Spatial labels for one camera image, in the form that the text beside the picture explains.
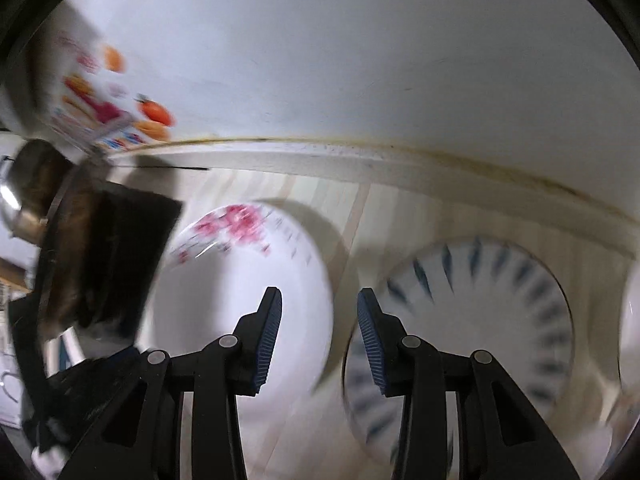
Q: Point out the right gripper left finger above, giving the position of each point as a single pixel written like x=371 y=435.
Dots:
x=137 y=433

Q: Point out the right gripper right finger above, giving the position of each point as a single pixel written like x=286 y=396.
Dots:
x=501 y=434

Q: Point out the white plate blue leaf pattern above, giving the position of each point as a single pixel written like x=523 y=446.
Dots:
x=468 y=294

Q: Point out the white plate pink flowers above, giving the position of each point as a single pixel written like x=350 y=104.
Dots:
x=217 y=269

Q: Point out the white bowl dark rim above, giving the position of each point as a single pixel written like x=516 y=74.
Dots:
x=628 y=360

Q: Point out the black induction cooktop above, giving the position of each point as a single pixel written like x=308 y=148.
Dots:
x=129 y=230

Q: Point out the striped table mat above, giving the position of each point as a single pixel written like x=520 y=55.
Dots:
x=363 y=230

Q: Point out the colourful fruit wall sticker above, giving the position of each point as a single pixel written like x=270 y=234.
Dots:
x=84 y=93

